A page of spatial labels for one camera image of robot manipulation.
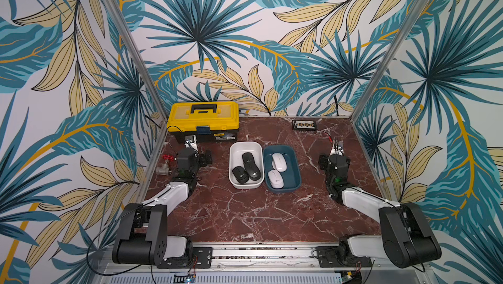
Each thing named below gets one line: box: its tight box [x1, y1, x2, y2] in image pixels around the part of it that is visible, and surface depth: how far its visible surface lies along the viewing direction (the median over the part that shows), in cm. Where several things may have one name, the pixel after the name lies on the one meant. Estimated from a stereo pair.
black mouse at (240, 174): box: [231, 165, 249, 184], surface depth 95 cm
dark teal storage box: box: [263, 144, 302, 194], surface depth 99 cm
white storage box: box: [228, 141, 265, 190], surface depth 102 cm
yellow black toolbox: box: [166, 101, 241, 143], surface depth 99 cm
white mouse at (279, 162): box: [271, 152, 288, 173], surface depth 100 cm
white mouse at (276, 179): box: [267, 169, 285, 190], surface depth 94 cm
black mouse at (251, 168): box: [241, 151, 262, 182], surface depth 96 cm
